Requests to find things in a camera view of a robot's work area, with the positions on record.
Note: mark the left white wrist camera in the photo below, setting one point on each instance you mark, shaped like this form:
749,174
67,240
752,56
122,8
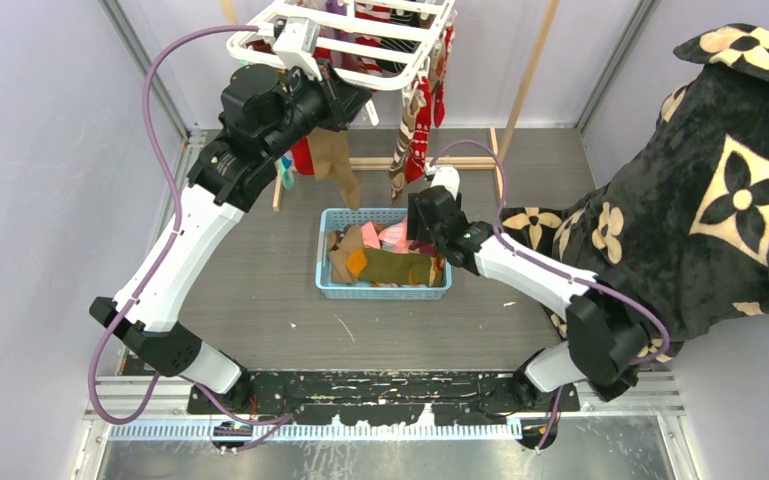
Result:
295,43

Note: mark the red white striped sock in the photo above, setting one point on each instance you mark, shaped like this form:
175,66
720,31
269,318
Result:
369,65

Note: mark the tan brown sock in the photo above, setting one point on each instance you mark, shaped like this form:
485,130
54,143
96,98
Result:
340,244

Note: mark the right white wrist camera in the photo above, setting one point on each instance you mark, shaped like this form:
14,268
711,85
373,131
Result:
445,176

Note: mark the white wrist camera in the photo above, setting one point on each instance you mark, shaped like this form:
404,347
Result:
295,43
445,176

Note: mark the white hanger clip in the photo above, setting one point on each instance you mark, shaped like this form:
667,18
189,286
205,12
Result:
371,113

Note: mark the white plastic sock hanger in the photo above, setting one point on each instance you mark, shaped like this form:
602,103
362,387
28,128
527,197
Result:
411,39

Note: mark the brown white striped sock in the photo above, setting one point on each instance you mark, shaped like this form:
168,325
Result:
406,129

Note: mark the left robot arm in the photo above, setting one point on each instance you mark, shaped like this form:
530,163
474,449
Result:
263,116

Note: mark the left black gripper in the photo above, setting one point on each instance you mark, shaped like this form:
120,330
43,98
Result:
342,99

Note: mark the tan long sock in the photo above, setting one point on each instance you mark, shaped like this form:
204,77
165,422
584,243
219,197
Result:
330,158

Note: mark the mint green blue sock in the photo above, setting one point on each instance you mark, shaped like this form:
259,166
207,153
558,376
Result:
285,171

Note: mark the red santa christmas sock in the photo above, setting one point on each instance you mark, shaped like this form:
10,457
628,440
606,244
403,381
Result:
415,164

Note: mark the red snowflake sock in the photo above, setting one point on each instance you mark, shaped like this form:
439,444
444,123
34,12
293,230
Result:
439,75

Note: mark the pink ribbed sock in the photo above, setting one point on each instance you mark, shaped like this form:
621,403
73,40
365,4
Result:
392,238

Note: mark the olive green sock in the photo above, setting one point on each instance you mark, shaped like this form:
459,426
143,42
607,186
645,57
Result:
401,269

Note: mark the black floral blanket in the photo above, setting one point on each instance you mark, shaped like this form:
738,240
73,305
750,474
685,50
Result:
686,221

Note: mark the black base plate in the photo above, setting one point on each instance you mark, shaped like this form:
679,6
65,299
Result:
385,398

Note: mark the red white patterned sock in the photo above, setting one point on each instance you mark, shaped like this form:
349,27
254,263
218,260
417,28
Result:
302,158

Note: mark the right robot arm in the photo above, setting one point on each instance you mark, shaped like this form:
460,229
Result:
605,326

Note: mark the light blue plastic basket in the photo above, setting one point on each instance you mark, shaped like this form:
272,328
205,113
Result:
337,219

